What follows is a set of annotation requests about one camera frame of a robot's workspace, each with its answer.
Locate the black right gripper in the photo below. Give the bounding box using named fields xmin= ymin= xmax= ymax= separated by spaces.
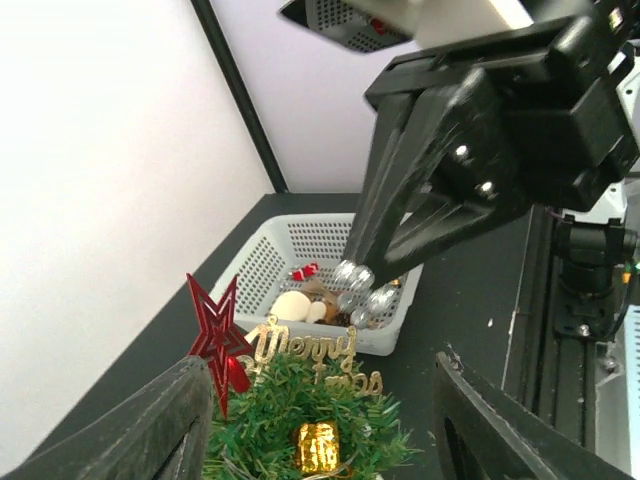
xmin=344 ymin=14 xmax=639 ymax=283

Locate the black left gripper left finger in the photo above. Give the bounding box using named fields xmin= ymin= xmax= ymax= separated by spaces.
xmin=4 ymin=356 xmax=213 ymax=480

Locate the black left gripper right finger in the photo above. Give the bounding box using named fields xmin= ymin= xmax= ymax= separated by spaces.
xmin=432 ymin=352 xmax=630 ymax=480

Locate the red star tree topper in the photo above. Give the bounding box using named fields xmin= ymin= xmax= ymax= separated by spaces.
xmin=186 ymin=274 xmax=253 ymax=418

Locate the small green christmas tree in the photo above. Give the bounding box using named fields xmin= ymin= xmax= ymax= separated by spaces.
xmin=202 ymin=354 xmax=417 ymax=479

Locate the gold gift box ornament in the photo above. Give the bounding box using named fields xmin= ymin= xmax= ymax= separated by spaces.
xmin=295 ymin=421 xmax=340 ymax=475

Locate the silver glitter ball cluster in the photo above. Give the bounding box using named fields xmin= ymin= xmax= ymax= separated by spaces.
xmin=332 ymin=260 xmax=401 ymax=330

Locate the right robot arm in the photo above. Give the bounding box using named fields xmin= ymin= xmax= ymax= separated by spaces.
xmin=335 ymin=1 xmax=639 ymax=341

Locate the white round foam ornament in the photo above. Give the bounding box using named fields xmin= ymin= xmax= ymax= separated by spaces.
xmin=269 ymin=291 xmax=327 ymax=324

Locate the burlap bow ornament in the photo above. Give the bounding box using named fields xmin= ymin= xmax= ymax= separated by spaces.
xmin=300 ymin=278 xmax=341 ymax=312

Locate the white perforated plastic basket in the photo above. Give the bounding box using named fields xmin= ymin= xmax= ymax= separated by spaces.
xmin=209 ymin=213 xmax=423 ymax=356

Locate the black frame post right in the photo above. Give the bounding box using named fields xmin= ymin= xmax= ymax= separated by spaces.
xmin=190 ymin=0 xmax=289 ymax=194

